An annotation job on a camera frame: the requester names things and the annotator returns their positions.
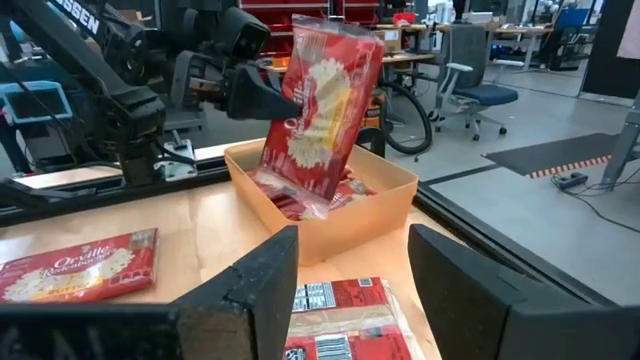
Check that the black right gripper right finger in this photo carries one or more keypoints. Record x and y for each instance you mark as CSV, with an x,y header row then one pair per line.
x,y
450,290

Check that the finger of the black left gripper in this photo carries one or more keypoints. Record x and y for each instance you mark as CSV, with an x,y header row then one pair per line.
x,y
255,100

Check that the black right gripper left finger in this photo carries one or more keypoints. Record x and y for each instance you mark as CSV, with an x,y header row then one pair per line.
x,y
250,310

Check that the red popcorn bag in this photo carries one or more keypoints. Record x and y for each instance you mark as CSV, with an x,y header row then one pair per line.
x,y
325,100
280,200
350,300
355,190
75,270

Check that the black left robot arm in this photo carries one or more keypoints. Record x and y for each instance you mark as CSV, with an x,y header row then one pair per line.
x,y
100,65

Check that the red cabinet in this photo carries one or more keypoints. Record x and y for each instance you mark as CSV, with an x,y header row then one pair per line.
x,y
272,25

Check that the silver mounting plate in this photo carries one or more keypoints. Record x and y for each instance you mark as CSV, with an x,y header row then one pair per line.
x,y
177,165

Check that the orange vacuum cleaner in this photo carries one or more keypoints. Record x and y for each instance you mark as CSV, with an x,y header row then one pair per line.
x,y
372,117

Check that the cardboard box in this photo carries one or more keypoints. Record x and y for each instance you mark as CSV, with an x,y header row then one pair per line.
x,y
392,40

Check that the wooden desk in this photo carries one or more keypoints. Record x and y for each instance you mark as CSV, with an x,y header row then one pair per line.
x,y
410,56
520,31

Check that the black power strip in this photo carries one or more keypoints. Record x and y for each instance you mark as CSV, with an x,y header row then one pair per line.
x,y
572,180

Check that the black floor mat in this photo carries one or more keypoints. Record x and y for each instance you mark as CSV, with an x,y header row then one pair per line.
x,y
550,155

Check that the blue office chair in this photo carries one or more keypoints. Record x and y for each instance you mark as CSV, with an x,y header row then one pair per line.
x,y
487,92

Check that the grey metal leg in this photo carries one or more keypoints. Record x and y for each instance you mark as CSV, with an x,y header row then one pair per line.
x,y
622,150

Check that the black panel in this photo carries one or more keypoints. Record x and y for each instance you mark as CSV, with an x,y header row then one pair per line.
x,y
605,50

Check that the blue monitor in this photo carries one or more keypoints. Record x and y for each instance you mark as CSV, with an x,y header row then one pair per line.
x,y
572,17

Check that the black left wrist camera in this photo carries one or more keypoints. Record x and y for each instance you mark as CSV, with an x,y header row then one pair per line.
x,y
245,32

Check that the light blue rectangular frame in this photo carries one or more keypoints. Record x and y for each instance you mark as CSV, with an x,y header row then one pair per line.
x,y
35,86

